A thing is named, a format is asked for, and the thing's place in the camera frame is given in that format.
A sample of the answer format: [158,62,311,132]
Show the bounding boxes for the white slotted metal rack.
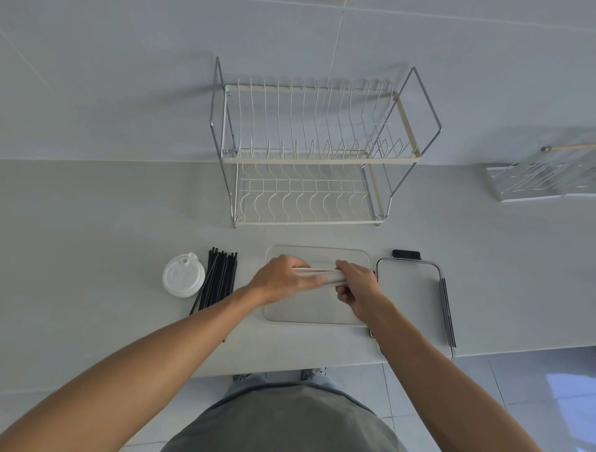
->
[482,142,596,204]

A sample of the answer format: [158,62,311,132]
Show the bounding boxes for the white two-tier wire dish rack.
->
[209,56,442,229]

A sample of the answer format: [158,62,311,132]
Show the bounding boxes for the person's right hand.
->
[334,260,385,322]

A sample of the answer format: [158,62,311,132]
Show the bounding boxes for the clear lid with black clips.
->
[370,249,457,364]

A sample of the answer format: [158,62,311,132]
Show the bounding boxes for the person's left forearm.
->
[0,283,268,452]

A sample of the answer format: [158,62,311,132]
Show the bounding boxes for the person's blue jeans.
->
[218,371,346,407]

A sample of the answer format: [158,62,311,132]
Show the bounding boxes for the white plastic cup lid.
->
[162,252,206,299]

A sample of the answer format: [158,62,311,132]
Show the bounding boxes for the person's left hand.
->
[245,255,327,306]

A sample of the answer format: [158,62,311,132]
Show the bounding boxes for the clear glass food container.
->
[263,244,373,327]

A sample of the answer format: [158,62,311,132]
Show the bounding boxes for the person's grey shirt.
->
[160,381,407,452]

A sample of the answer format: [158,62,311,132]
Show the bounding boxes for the bundle of black chopsticks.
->
[188,246,239,318]

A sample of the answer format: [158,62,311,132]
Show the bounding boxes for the person's right forearm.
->
[359,297,546,452]

